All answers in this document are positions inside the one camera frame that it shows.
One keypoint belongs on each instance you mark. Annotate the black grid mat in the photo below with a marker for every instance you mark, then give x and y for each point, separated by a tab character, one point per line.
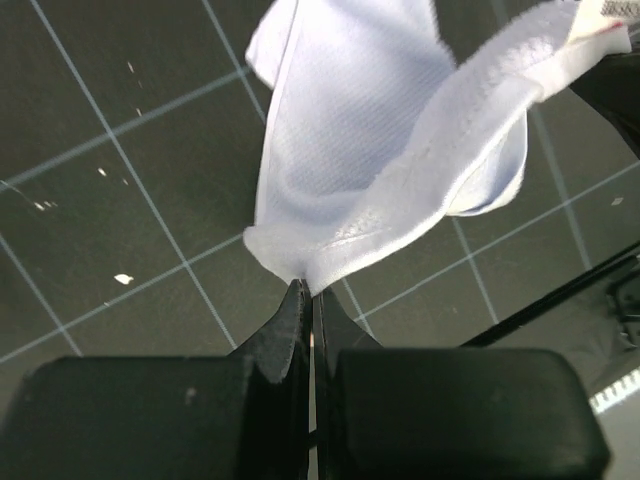
130	147

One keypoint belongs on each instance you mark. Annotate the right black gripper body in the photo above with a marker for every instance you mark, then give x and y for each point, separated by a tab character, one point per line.
612	88

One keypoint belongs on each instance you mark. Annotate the white slotted cable duct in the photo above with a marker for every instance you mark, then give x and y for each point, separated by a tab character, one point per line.
616	393

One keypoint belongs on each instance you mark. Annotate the white towel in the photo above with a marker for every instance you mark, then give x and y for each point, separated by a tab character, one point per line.
375	133

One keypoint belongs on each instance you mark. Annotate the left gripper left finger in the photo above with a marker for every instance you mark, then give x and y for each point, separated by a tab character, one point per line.
239	416

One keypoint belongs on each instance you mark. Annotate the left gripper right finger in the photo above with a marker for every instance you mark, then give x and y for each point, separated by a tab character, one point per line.
447	413

